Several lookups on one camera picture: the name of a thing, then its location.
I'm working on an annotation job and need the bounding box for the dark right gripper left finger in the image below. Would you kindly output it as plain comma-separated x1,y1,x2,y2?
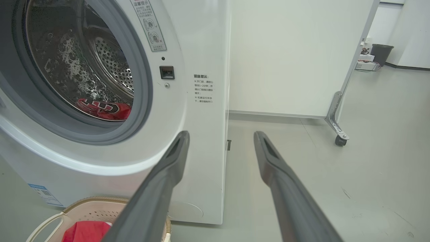
102,130,190,242

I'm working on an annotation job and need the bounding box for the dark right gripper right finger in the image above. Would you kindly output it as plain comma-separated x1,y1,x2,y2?
254,131,343,242

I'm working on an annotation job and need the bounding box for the red garment with white trim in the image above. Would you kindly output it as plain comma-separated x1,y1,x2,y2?
62,221,113,242

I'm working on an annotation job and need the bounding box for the red jersey with letter print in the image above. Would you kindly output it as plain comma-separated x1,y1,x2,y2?
76,98,132,121

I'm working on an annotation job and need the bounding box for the beige perforated laundry basket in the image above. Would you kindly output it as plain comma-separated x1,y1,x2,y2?
26,197,172,242

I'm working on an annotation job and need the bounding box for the white front-load washing machine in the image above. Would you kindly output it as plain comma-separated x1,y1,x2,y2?
0,0,232,225

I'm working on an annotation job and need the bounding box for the black door latch socket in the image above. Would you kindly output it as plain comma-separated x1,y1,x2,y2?
159,66,175,80

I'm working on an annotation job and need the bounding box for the steel washing machine drum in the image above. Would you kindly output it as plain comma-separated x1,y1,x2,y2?
25,0,135,121

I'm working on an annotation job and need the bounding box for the metal partition leg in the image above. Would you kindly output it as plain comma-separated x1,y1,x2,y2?
325,91,350,140

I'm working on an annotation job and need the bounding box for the blue energy label sticker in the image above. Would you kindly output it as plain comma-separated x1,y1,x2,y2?
28,183,64,207

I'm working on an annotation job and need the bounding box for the white partition panel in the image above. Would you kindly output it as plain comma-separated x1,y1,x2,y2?
229,0,380,119

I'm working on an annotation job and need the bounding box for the white flat box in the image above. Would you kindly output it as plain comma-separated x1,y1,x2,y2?
355,61,379,72

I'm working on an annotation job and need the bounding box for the grey instruction sticker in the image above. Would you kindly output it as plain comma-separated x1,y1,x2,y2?
130,0,167,52

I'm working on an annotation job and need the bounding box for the black trash bin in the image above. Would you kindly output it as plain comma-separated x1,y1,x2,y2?
371,44,394,67

